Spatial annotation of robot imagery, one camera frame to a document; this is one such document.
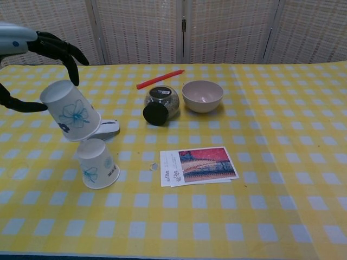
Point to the white postcard underneath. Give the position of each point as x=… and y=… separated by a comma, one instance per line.
x=206, y=182

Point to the woven folding screen panel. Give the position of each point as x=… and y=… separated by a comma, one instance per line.
x=67, y=21
x=314, y=29
x=230, y=29
x=141, y=29

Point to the white paper cup blue flower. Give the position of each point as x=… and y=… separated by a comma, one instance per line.
x=73, y=113
x=96, y=165

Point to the beige bowl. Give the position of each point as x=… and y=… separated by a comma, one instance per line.
x=202, y=97

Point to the large yellow checkered tablecloth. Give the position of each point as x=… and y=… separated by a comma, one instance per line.
x=162, y=216

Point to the red candle stick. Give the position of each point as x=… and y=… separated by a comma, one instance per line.
x=160, y=79

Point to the metal screen hinge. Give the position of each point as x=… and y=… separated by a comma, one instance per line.
x=184, y=25

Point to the round glass jar black lid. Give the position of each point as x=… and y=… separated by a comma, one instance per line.
x=160, y=108

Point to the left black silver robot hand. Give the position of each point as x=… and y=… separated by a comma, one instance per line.
x=16, y=40

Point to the white silver computer mouse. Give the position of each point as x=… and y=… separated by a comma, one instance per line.
x=109, y=129

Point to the red picture postcard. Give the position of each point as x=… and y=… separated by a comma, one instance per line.
x=200, y=165

